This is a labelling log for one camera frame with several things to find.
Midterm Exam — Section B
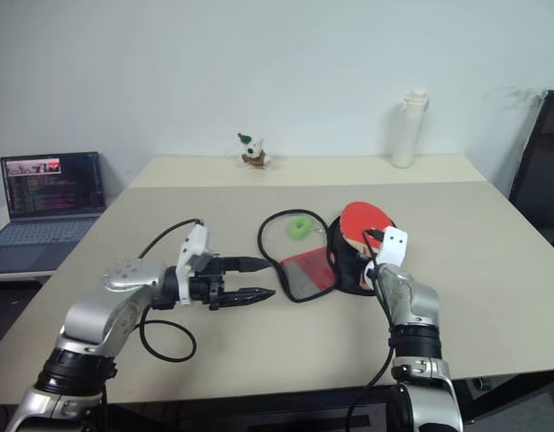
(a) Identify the grey open laptop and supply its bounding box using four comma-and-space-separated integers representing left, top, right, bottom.
0, 151, 107, 275

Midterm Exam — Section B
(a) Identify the green ring charm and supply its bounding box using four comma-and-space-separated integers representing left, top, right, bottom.
285, 215, 314, 243

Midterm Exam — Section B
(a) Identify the black red paddle case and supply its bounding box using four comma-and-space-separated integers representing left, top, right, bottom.
257, 208, 386, 303

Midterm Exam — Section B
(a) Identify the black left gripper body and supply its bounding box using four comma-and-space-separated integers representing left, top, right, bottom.
188, 254, 229, 312

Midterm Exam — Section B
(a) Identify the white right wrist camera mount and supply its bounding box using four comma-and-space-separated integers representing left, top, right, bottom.
374, 227, 409, 267

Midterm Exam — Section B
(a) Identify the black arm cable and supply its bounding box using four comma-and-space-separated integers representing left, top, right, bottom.
139, 219, 205, 362
346, 228, 397, 432

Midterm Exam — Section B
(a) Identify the white water bottle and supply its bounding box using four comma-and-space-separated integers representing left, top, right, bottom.
391, 86, 430, 169

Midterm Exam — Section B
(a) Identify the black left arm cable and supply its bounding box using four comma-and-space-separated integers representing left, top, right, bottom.
139, 219, 205, 362

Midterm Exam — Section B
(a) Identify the black office chair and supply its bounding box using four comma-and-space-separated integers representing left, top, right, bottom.
508, 89, 554, 260

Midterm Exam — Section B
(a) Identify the red table tennis paddle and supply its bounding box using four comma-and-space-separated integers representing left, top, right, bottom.
339, 201, 399, 257

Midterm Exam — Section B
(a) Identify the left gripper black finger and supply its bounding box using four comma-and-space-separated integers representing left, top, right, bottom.
221, 286, 278, 311
223, 256, 278, 274

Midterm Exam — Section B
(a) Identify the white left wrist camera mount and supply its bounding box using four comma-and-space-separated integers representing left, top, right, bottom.
175, 223, 213, 307

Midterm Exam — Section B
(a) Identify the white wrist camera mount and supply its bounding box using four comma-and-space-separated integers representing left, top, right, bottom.
374, 227, 409, 267
175, 223, 213, 307

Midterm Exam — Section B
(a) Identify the white plush dog toy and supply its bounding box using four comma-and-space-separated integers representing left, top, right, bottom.
235, 131, 274, 172

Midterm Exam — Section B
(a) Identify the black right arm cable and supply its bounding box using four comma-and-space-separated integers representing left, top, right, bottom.
346, 228, 397, 432

